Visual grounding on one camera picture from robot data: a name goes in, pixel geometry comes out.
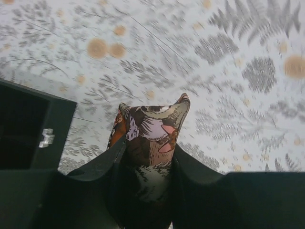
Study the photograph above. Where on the black display box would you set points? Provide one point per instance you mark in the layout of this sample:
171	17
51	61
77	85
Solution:
33	127

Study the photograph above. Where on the floral patterned table mat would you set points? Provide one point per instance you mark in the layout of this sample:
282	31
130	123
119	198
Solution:
242	63

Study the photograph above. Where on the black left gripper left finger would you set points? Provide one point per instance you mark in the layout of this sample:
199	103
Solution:
48	199

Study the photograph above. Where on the cat print brown tie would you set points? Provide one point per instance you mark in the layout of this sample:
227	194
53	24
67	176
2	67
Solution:
151	134

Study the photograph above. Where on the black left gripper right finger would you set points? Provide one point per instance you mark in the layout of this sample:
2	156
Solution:
206	199

